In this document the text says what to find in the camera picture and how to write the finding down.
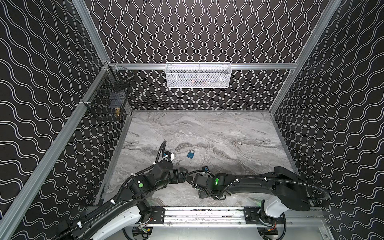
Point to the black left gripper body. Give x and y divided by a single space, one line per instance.
180 175

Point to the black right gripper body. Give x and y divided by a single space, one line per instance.
197 182

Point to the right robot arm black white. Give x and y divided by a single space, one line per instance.
286 191

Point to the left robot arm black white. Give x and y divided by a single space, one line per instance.
129 206

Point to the blue padlock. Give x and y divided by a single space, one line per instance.
190 154

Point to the brass padlock in basket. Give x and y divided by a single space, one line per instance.
117 112

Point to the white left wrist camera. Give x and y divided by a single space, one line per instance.
169 156

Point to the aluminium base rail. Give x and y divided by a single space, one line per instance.
226 217

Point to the black wire wall basket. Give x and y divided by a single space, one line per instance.
112 92

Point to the white mesh wall basket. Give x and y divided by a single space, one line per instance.
201 78

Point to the aluminium back horizontal rail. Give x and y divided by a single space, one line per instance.
235 66

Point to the aluminium corner frame post left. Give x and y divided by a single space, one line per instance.
91 29

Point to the aluminium corner frame post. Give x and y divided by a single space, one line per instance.
91 29
312 41

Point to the aluminium left side rail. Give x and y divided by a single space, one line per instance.
20 205

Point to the aluminium corner frame post right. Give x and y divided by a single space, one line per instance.
312 41

